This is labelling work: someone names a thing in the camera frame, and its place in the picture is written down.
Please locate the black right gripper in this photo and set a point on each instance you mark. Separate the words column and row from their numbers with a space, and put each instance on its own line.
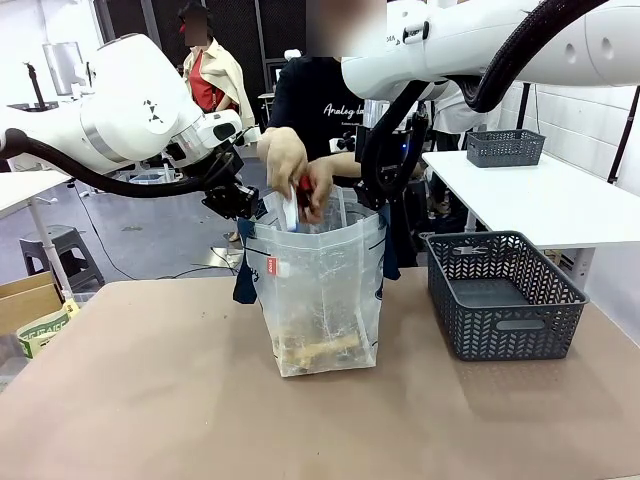
column 387, row 165

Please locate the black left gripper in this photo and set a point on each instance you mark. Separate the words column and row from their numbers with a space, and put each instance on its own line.
column 232, row 200

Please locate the white package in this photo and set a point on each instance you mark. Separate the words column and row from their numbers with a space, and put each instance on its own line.
column 290, row 212

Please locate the small red item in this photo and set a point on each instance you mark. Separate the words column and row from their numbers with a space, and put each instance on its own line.
column 305, row 187

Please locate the translucent white shopping bag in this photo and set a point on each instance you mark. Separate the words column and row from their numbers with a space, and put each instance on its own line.
column 320, row 290

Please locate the dark grey plastic basket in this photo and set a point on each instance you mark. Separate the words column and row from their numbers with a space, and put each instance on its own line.
column 505, row 150
column 500, row 325

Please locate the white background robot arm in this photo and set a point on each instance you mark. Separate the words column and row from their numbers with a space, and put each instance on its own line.
column 292, row 53

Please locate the person's left forearm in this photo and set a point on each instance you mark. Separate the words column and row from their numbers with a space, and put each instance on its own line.
column 345, row 165

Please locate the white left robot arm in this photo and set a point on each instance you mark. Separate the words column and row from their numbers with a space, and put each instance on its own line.
column 125, row 100

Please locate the white bag with green print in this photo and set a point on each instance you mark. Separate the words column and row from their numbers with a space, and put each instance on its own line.
column 45, row 330

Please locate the person's left hand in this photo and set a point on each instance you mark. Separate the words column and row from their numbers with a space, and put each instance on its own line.
column 322, row 182

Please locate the person's right hand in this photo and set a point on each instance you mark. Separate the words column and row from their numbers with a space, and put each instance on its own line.
column 285, row 155

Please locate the person in black shirt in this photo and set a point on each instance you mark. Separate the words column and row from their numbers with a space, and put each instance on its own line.
column 300, row 100

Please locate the mannequin with cream jacket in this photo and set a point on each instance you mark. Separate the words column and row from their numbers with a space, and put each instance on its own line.
column 215, row 75

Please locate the thin black stand pole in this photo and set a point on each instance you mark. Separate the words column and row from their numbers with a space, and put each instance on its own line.
column 523, row 107

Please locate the white side table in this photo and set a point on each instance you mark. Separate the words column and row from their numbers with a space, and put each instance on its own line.
column 550, row 205

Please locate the grey step stool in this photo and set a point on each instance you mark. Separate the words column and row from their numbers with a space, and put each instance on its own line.
column 65, row 237

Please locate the tan food item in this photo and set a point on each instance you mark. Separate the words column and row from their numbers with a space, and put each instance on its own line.
column 320, row 350

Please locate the white round-cornered table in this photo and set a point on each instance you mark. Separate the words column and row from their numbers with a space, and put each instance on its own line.
column 25, row 187

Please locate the brown cardboard box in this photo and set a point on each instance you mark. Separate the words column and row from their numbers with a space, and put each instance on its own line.
column 25, row 305

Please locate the silver mannequin base plate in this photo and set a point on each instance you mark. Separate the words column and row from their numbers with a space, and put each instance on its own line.
column 225, row 257

